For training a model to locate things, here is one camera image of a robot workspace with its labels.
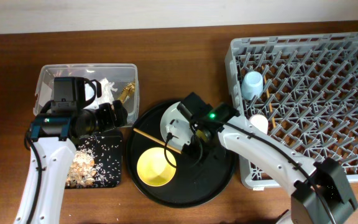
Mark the white tissue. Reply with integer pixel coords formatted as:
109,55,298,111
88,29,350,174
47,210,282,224
85,78,117,107

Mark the wooden chopstick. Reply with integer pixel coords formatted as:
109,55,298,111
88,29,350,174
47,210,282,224
261,65,277,129
133,128,181,154

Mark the gold snack wrapper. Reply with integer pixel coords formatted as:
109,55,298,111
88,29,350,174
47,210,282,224
113,82,135,104

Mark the pink cup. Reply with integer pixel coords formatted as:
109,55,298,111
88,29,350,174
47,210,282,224
249,114,269,134

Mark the blue cup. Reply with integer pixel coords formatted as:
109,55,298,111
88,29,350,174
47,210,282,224
241,71,264,100

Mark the food scraps pile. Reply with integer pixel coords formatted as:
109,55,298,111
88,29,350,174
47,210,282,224
65,136,122,189

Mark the yellow bowl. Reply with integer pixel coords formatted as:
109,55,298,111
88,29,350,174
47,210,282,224
136,147,177,187

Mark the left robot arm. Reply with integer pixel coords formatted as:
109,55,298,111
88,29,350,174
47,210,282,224
14,100,127,223

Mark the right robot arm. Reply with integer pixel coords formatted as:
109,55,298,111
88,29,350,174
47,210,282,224
177,93,358,223

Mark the grey dishwasher rack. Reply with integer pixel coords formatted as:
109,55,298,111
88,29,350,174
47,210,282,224
225,32,358,183

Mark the black rectangular tray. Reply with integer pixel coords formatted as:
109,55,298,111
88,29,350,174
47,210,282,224
63,129,124,189

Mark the grey plate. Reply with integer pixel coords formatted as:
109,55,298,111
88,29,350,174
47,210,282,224
160,101,193,151

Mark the clear plastic bin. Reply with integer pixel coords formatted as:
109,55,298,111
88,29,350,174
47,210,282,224
33,63,140,127

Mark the white label on bin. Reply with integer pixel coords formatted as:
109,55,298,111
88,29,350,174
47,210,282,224
39,83,52,106

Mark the round black tray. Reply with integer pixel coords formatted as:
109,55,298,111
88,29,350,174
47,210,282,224
126,100,237,208

